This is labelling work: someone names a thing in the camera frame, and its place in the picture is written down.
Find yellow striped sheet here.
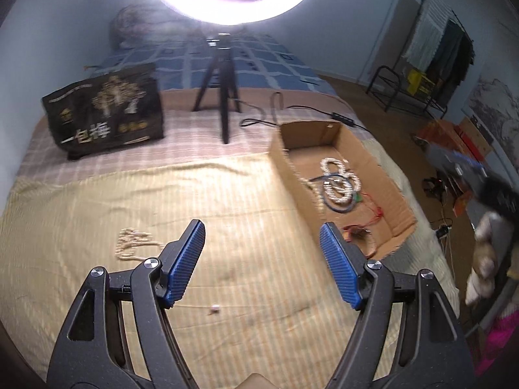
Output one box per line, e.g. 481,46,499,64
0,138,461,389

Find thin round bangle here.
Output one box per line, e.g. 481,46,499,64
317,174,359,213

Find flat cardboard carton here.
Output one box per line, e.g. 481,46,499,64
458,117,494,159

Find yellow crate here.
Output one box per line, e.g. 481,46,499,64
405,69,432,96

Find black clothes rack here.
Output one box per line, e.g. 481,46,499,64
367,0,475,120

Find blue patterned quilt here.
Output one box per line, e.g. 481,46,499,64
93,32,339,92

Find black hanging garment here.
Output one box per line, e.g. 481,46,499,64
446,28,475,106

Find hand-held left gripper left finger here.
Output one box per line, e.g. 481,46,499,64
46,219,205,389

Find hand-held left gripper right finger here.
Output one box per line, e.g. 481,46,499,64
320,222,475,389

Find black gold-printed bag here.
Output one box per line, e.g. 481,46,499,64
42,64,165,160

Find pearl bracelet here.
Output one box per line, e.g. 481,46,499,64
326,170,361,205
320,157,345,177

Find patterned pillow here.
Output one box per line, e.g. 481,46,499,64
109,4,195,49

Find cardboard box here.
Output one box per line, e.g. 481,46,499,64
270,121,418,260

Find white cables with power strip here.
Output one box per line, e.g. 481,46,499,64
430,219,455,260

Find black tripod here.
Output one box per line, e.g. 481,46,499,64
192,34,243,144

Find person's right hand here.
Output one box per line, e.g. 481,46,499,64
464,211,503,306

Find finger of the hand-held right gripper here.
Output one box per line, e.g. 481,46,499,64
426,142,487,189

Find black item on floor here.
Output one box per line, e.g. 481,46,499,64
424,176,447,198

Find plaid bed sheet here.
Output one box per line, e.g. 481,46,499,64
16,87,366,179

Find striped hanging towel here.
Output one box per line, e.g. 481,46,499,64
405,0,451,67

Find long pearl necklace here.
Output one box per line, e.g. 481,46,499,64
117,228,163,262

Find red cord necklace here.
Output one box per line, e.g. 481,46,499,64
343,205,385,236

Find black cable with controller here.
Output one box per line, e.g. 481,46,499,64
240,92,371,132

